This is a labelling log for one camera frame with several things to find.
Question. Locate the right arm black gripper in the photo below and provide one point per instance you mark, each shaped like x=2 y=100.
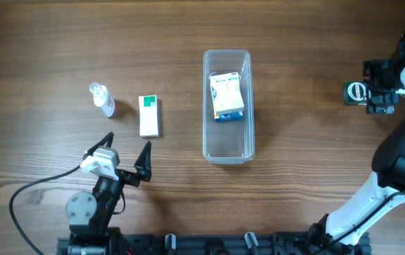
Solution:
x=379 y=98

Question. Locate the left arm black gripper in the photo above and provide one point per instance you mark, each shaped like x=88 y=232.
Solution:
x=123 y=175

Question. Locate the dark green round-label box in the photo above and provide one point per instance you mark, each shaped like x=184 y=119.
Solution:
x=354 y=93

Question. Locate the white green medicine box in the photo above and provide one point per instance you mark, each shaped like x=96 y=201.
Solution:
x=148 y=116

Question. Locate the white spray bottle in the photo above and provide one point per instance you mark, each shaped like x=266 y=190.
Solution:
x=102 y=99

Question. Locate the white blue medicine box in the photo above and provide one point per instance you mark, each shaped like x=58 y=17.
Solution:
x=226 y=94

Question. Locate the blue VapoDrops box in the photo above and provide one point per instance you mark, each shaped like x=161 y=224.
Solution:
x=229 y=116

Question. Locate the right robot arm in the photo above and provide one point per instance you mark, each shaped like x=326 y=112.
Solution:
x=339 y=232

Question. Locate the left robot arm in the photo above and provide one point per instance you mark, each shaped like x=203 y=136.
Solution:
x=89 y=213

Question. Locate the clear plastic container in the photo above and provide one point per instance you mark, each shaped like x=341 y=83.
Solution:
x=229 y=141

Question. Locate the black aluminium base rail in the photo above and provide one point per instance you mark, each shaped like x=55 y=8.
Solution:
x=278 y=243

